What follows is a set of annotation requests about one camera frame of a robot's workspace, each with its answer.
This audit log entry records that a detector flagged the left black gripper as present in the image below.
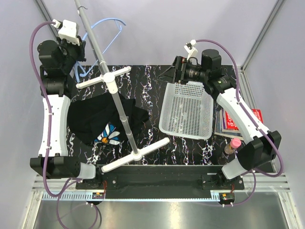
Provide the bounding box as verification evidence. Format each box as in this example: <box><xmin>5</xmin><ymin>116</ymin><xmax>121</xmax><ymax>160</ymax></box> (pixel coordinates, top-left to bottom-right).
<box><xmin>55</xmin><ymin>35</ymin><xmax>86</xmax><ymax>73</ymax></box>

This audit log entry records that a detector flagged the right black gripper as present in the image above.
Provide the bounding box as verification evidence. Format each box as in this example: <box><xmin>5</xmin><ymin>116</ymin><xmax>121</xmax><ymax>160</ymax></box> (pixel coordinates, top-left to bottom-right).
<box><xmin>157</xmin><ymin>56</ymin><xmax>208</xmax><ymax>85</ymax></box>

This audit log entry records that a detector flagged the light blue clothes hanger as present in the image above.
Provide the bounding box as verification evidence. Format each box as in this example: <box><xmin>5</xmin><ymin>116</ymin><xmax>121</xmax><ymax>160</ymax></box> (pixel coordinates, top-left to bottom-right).
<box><xmin>74</xmin><ymin>17</ymin><xmax>126</xmax><ymax>83</ymax></box>

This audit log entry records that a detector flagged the black daisy print t-shirt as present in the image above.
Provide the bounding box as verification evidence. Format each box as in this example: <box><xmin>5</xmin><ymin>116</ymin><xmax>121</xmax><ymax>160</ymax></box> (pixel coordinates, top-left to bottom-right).
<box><xmin>67</xmin><ymin>93</ymin><xmax>149</xmax><ymax>145</ymax></box>

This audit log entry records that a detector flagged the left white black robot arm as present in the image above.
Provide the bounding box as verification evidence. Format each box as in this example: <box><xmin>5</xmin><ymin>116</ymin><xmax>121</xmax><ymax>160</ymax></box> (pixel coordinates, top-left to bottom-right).
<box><xmin>30</xmin><ymin>38</ymin><xmax>103</xmax><ymax>189</ymax></box>

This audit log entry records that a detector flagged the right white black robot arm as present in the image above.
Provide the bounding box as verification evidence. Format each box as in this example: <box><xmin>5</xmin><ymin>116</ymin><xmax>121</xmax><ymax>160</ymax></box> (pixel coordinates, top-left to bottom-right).
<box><xmin>159</xmin><ymin>49</ymin><xmax>281</xmax><ymax>189</ymax></box>

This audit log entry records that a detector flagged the white plastic mesh basket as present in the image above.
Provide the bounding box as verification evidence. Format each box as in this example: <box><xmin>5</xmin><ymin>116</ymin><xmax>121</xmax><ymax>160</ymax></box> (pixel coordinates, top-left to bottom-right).
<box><xmin>159</xmin><ymin>82</ymin><xmax>214</xmax><ymax>140</ymax></box>

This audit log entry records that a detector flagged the grey white garment rack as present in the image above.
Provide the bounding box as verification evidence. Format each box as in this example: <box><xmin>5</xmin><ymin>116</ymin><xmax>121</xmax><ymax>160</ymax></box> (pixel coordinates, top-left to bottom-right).
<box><xmin>73</xmin><ymin>0</ymin><xmax>170</xmax><ymax>173</ymax></box>

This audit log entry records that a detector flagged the black marbled table mat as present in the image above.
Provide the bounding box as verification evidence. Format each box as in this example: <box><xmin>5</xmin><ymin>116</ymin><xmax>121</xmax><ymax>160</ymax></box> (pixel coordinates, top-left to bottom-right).
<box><xmin>66</xmin><ymin>65</ymin><xmax>231</xmax><ymax>165</ymax></box>

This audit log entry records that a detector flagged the red cover book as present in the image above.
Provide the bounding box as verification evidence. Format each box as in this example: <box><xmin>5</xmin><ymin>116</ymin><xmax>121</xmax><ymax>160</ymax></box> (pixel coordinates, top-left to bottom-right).
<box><xmin>223</xmin><ymin>108</ymin><xmax>265</xmax><ymax>131</ymax></box>

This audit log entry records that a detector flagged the pink cap bottle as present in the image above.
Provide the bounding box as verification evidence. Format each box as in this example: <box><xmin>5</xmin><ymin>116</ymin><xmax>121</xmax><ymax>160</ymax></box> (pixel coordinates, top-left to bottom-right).
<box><xmin>224</xmin><ymin>138</ymin><xmax>241</xmax><ymax>155</ymax></box>

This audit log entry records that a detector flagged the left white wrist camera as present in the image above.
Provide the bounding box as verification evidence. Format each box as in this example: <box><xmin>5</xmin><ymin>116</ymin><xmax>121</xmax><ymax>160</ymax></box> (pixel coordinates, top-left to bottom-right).
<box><xmin>52</xmin><ymin>19</ymin><xmax>81</xmax><ymax>46</ymax></box>

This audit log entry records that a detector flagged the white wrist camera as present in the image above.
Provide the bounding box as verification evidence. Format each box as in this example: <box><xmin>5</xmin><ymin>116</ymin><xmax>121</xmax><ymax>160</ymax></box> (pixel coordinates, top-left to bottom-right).
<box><xmin>52</xmin><ymin>19</ymin><xmax>81</xmax><ymax>46</ymax></box>
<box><xmin>184</xmin><ymin>40</ymin><xmax>198</xmax><ymax>60</ymax></box>

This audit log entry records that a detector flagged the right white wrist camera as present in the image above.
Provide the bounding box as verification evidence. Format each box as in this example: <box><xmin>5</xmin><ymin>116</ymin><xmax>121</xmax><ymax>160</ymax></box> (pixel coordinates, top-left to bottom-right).
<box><xmin>184</xmin><ymin>40</ymin><xmax>198</xmax><ymax>60</ymax></box>

